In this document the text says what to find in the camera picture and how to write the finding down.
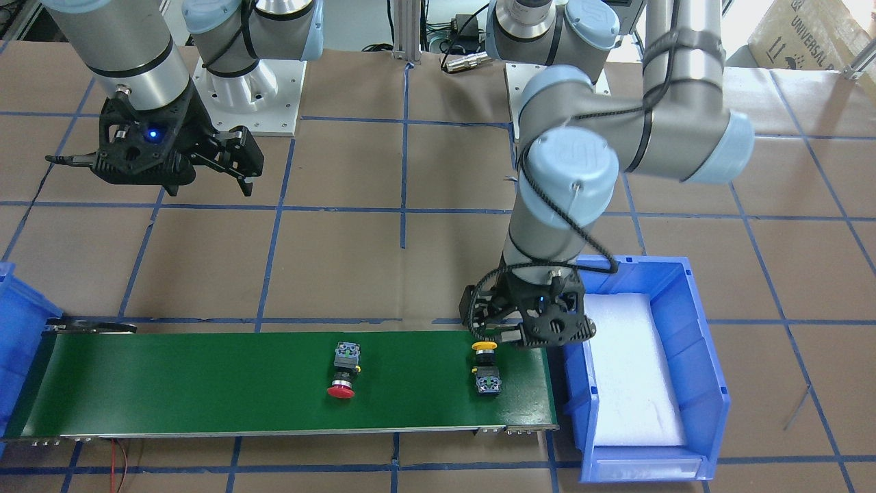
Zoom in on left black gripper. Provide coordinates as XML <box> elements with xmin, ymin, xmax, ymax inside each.
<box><xmin>460</xmin><ymin>270</ymin><xmax>595</xmax><ymax>349</ymax></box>

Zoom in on black power adapter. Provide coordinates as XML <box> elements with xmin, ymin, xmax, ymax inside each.
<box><xmin>442</xmin><ymin>14</ymin><xmax>484</xmax><ymax>55</ymax></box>

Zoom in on white foam pad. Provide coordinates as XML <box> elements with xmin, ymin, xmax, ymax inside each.
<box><xmin>585</xmin><ymin>293</ymin><xmax>687</xmax><ymax>446</ymax></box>

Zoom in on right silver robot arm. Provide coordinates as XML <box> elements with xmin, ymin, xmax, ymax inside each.
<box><xmin>42</xmin><ymin>1</ymin><xmax>324</xmax><ymax>197</ymax></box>

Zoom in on cardboard box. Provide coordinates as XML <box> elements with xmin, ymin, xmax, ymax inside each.
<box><xmin>747</xmin><ymin>1</ymin><xmax>874</xmax><ymax>70</ymax></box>

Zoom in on blue destination bin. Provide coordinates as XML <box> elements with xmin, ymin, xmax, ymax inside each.
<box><xmin>1</xmin><ymin>262</ymin><xmax>63</xmax><ymax>453</ymax></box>

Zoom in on silver cylindrical connector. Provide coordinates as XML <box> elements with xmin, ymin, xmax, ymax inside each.
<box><xmin>442</xmin><ymin>52</ymin><xmax>492</xmax><ymax>74</ymax></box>

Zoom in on red thin wire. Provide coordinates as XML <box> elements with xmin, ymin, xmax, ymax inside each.
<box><xmin>109</xmin><ymin>438</ymin><xmax>131</xmax><ymax>493</ymax></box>

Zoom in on red push button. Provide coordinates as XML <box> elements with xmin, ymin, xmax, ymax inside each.
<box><xmin>326</xmin><ymin>341</ymin><xmax>362</xmax><ymax>399</ymax></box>

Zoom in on yellow push button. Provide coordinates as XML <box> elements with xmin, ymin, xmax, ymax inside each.
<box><xmin>472</xmin><ymin>341</ymin><xmax>502</xmax><ymax>396</ymax></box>

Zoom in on green conveyor belt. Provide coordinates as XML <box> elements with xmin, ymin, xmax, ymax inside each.
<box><xmin>16</xmin><ymin>329</ymin><xmax>559</xmax><ymax>442</ymax></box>

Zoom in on aluminium frame post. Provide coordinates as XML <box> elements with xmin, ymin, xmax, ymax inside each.
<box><xmin>390</xmin><ymin>0</ymin><xmax>425</xmax><ymax>65</ymax></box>

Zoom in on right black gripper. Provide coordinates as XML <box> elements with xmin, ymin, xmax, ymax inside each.
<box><xmin>90</xmin><ymin>82</ymin><xmax>265</xmax><ymax>197</ymax></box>

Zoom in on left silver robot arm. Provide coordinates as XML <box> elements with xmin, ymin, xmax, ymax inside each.
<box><xmin>459</xmin><ymin>1</ymin><xmax>754</xmax><ymax>347</ymax></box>

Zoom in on black braided cable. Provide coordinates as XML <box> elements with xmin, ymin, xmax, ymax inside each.
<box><xmin>472</xmin><ymin>27</ymin><xmax>726</xmax><ymax>323</ymax></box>

